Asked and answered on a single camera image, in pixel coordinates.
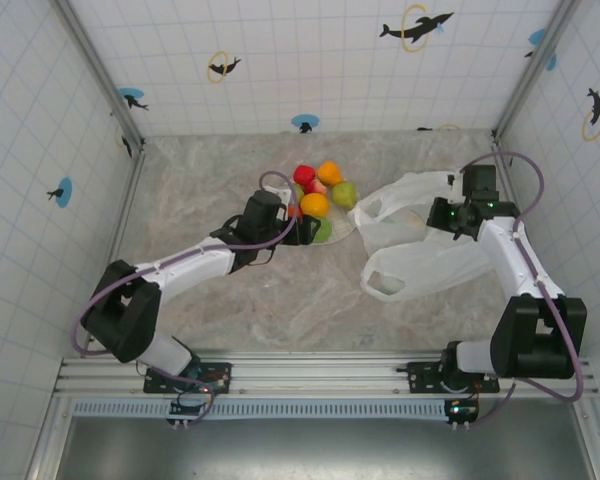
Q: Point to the round orange fruit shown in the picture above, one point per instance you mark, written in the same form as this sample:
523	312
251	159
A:
315	205

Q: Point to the green apple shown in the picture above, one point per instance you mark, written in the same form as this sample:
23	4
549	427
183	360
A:
326	230
298	192

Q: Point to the red tomato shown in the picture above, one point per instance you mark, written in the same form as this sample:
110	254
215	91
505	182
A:
304	175

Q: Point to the orange pear-shaped fruit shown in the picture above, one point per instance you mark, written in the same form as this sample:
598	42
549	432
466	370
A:
330	173

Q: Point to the white plastic bag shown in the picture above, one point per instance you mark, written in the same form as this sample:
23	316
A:
430	270

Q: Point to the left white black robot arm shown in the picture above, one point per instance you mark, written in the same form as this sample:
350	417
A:
180	270

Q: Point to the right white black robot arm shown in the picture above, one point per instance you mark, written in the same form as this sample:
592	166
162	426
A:
510	260

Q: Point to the white plate with blue grid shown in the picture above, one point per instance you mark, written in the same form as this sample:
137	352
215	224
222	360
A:
341	226

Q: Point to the green pear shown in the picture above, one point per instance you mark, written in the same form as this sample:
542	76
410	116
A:
344	195

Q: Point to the dolphin sticker blue circle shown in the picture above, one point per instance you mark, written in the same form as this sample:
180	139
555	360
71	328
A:
305	122
132	97
64	192
537	37

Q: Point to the small circuit board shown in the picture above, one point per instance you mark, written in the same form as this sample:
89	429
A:
462	411
192	407

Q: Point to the grey metal panel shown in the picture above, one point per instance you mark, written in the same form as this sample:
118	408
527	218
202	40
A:
305	450

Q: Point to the aluminium mounting rail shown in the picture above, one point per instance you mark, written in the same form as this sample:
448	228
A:
320	372

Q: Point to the aluminium side rail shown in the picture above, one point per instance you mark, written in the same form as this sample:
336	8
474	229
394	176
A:
117	240

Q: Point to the aluminium frame post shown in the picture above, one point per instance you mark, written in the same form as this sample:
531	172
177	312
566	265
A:
532	70
97	70

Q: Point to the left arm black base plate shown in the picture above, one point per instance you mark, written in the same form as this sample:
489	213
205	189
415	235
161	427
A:
220	380

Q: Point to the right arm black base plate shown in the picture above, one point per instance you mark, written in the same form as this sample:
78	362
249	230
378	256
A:
425	375

